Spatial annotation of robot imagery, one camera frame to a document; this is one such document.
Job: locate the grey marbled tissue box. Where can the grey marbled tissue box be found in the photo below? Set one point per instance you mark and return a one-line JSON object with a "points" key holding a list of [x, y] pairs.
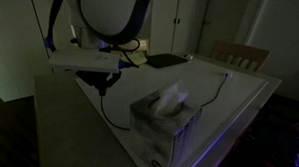
{"points": [[154, 140]]}

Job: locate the flat black pad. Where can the flat black pad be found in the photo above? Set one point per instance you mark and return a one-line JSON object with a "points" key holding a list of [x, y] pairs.
{"points": [[165, 60]]}

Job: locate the white double door cabinet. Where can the white double door cabinet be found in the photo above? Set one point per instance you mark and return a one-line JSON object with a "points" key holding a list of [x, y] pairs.
{"points": [[163, 24]]}

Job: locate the small white gadget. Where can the small white gadget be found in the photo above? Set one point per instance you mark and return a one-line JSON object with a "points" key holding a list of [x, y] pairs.
{"points": [[189, 57]]}

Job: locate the large white board mat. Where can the large white board mat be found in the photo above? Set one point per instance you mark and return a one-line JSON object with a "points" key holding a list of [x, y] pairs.
{"points": [[139, 83]]}

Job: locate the yellow folded cloth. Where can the yellow folded cloth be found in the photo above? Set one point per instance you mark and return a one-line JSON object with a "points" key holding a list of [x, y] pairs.
{"points": [[140, 58]]}

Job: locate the small white charger adapter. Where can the small white charger adapter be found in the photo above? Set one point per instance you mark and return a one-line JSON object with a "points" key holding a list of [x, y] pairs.
{"points": [[228, 74]]}

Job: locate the wooden slatted chair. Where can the wooden slatted chair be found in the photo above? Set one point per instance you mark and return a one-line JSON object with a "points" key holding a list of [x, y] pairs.
{"points": [[143, 46], [244, 50]]}

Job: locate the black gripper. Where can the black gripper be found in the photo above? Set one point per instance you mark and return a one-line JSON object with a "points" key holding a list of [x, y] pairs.
{"points": [[96, 78]]}

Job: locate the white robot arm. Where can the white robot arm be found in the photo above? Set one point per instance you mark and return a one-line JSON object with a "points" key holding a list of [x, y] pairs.
{"points": [[108, 12]]}

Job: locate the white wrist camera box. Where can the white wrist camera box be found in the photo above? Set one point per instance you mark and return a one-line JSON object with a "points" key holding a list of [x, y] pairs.
{"points": [[83, 60]]}

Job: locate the white tissue sheet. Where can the white tissue sheet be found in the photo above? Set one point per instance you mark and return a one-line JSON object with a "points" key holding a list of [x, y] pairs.
{"points": [[170, 97]]}

